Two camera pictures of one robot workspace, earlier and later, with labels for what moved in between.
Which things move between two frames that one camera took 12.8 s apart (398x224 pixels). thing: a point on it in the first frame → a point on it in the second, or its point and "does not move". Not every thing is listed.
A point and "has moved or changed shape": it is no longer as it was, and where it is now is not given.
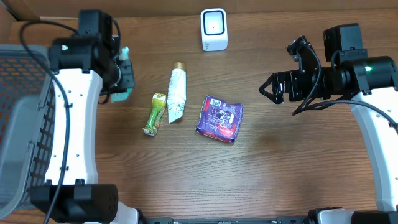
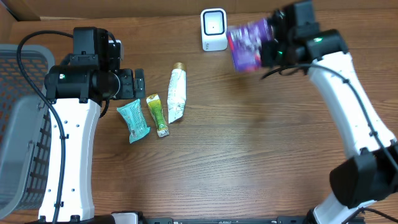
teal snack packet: x=124 y=55 has moved or changed shape
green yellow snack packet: x=158 y=106 has moved or changed shape
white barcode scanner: x=214 y=29 does not move
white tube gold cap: x=177 y=92 does not move
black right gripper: x=291 y=78 → x=267 y=49
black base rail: x=280 y=220 does not move
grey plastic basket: x=27 y=88 does not move
